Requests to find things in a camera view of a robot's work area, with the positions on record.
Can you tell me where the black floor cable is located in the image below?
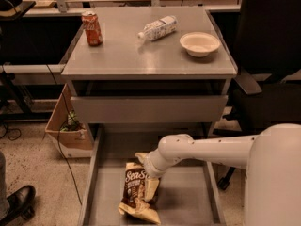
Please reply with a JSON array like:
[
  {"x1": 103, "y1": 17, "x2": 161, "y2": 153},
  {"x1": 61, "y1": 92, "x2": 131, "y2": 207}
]
[{"x1": 40, "y1": 63, "x2": 83, "y2": 206}]

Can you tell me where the cardboard box with trash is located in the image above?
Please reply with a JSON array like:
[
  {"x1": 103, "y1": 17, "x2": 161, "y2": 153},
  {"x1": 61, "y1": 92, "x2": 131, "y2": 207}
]
[{"x1": 45, "y1": 85, "x2": 92, "y2": 158}]

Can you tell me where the grey top drawer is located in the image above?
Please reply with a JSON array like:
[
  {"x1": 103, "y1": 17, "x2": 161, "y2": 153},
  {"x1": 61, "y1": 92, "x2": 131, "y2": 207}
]
[{"x1": 71, "y1": 96, "x2": 228, "y2": 124}]

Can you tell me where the white paper bowl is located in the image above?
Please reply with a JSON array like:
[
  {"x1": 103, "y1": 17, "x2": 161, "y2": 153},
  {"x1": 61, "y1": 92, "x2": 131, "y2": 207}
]
[{"x1": 180, "y1": 32, "x2": 220, "y2": 57}]

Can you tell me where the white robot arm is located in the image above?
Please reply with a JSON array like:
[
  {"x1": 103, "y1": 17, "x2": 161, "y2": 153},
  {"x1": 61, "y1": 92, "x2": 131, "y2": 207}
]
[{"x1": 135, "y1": 123, "x2": 301, "y2": 226}]

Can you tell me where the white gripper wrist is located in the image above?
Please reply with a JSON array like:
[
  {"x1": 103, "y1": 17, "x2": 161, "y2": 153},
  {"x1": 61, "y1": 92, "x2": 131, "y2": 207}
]
[{"x1": 135, "y1": 150, "x2": 171, "y2": 202}]

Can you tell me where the black leather shoe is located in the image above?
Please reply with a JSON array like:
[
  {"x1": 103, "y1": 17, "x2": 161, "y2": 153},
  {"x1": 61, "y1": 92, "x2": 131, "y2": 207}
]
[{"x1": 0, "y1": 185, "x2": 36, "y2": 226}]

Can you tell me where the red soda can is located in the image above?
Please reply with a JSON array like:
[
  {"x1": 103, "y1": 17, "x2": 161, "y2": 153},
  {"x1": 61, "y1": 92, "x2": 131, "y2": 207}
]
[{"x1": 82, "y1": 11, "x2": 103, "y2": 46}]

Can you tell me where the brown sea salt chip bag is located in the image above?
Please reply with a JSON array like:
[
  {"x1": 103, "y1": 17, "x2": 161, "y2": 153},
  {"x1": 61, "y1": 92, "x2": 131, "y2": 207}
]
[{"x1": 119, "y1": 162, "x2": 161, "y2": 225}]

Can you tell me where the open middle drawer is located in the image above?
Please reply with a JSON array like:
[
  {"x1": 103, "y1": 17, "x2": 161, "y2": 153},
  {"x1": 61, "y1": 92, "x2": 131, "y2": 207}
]
[{"x1": 78, "y1": 127, "x2": 227, "y2": 226}]

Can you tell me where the grey drawer cabinet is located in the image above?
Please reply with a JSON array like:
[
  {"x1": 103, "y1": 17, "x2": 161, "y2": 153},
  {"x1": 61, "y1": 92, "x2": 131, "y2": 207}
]
[{"x1": 62, "y1": 7, "x2": 237, "y2": 135}]

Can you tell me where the clear plastic water bottle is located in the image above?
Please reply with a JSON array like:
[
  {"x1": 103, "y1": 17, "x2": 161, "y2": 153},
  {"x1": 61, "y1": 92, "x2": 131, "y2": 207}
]
[{"x1": 137, "y1": 15, "x2": 178, "y2": 41}]

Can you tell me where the black office chair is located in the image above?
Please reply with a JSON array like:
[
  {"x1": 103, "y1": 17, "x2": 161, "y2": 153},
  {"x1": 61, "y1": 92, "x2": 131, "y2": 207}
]
[{"x1": 213, "y1": 0, "x2": 301, "y2": 191}]

